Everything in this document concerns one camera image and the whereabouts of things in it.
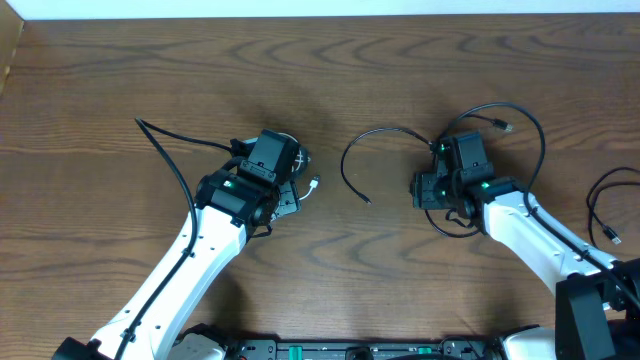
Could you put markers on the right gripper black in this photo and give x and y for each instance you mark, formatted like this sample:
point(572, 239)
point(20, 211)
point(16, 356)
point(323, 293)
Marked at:
point(421, 188)

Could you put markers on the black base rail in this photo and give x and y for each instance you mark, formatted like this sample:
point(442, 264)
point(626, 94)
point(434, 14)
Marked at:
point(380, 350)

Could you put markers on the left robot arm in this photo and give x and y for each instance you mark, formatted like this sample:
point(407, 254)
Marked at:
point(250, 191)

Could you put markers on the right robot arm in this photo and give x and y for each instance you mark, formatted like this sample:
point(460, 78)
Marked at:
point(596, 294)

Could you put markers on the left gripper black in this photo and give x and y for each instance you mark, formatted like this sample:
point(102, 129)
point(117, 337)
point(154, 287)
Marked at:
point(288, 198)

